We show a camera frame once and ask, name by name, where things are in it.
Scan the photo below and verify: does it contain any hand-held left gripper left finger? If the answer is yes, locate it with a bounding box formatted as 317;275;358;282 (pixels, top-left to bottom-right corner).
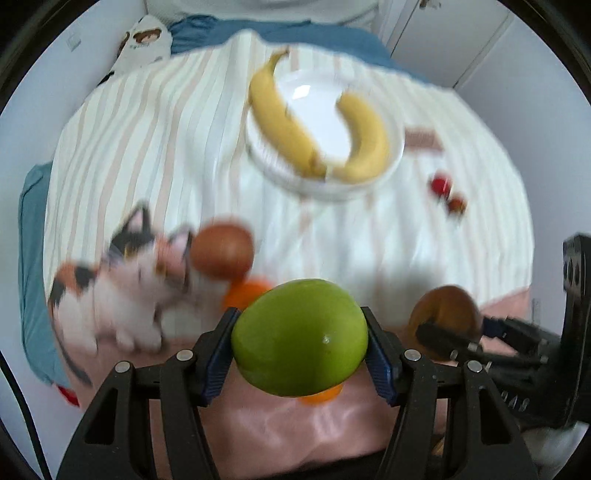
55;307;242;480

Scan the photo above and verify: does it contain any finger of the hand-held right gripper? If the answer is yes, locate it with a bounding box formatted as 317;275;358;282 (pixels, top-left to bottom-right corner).
480;315;563;360
416;322;541;371

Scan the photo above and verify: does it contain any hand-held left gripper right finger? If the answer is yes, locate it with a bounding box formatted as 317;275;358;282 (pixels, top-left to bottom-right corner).
361;306;539;480

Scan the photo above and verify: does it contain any red apple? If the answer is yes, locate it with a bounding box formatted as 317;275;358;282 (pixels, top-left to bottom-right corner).
409;285;482;363
191;223;256;280

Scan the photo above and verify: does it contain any orange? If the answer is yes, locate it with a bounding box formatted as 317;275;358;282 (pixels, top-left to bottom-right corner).
223;277;346;408

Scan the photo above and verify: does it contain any green apple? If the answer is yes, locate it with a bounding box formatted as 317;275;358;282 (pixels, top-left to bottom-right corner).
231;279;369;398

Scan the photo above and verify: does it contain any white plate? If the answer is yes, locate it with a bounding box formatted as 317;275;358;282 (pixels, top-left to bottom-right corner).
245;69;406;202

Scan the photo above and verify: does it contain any brown printed label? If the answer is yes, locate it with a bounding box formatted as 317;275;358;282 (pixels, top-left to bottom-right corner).
404;127;445;152

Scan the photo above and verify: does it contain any yellow banana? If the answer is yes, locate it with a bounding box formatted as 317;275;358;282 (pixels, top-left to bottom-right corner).
248;47;328;180
330;92;391;182

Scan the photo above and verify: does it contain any striped table cloth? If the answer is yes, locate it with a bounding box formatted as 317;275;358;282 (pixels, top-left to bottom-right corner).
42;31;535;324

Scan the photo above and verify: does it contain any white wardrobe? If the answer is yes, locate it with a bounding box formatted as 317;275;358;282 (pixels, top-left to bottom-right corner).
378;0;536;90

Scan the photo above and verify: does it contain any bear printed pillow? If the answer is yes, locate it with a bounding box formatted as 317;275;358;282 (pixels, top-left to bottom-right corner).
98;14;174;88

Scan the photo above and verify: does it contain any black cable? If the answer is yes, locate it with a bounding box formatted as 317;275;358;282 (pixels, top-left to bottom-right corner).
0;357;52;480

